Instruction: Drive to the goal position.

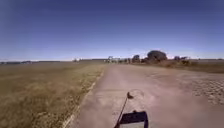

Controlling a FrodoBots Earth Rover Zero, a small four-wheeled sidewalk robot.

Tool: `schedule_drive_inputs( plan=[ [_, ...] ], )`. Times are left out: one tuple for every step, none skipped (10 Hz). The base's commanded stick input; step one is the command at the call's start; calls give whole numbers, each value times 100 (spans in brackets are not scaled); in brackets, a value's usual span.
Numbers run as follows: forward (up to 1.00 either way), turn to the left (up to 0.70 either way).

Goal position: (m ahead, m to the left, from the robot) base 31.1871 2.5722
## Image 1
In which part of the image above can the distant gate frame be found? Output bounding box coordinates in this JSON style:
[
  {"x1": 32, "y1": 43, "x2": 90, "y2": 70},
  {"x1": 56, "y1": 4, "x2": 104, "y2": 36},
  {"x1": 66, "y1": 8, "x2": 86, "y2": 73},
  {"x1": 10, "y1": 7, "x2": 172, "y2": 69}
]
[{"x1": 106, "y1": 55, "x2": 115, "y2": 64}]

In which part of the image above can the grey concrete path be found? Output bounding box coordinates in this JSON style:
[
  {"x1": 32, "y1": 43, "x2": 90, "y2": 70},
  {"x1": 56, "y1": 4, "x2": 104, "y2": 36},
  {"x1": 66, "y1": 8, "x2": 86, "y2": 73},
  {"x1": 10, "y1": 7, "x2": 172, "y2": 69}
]
[{"x1": 61, "y1": 62, "x2": 224, "y2": 128}]

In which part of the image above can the grass verge beside pavers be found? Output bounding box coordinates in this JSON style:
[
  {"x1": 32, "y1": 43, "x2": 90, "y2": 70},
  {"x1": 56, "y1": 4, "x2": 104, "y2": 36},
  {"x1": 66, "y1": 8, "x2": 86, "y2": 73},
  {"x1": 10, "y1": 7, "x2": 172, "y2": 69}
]
[{"x1": 133, "y1": 59, "x2": 224, "y2": 75}]

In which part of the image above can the distant row of trees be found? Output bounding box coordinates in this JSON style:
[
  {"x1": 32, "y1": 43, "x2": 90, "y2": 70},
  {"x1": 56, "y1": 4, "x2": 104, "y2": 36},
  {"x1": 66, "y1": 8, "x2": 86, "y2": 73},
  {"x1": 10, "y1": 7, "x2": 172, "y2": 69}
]
[{"x1": 0, "y1": 60, "x2": 63, "y2": 65}]

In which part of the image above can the small dark tree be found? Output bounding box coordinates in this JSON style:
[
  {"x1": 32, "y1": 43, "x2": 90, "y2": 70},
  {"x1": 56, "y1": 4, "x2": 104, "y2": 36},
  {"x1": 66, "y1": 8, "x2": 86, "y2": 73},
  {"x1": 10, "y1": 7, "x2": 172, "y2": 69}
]
[{"x1": 131, "y1": 54, "x2": 141, "y2": 64}]

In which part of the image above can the large dark tree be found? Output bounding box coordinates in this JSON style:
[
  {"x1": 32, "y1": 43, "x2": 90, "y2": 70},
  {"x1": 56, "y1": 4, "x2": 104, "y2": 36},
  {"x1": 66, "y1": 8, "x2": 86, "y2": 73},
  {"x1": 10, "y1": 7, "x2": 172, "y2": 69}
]
[{"x1": 145, "y1": 49, "x2": 169, "y2": 64}]

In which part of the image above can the dry grass field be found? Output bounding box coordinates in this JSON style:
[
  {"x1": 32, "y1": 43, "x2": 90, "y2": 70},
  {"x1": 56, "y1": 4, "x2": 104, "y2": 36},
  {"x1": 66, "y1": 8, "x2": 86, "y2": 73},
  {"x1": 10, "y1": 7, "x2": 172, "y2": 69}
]
[{"x1": 0, "y1": 61, "x2": 108, "y2": 128}]

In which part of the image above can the grid paver strip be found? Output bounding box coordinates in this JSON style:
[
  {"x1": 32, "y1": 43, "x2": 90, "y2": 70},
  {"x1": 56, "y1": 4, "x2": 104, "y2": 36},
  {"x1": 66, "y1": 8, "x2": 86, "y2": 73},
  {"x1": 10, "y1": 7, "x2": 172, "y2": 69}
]
[{"x1": 186, "y1": 75, "x2": 224, "y2": 107}]

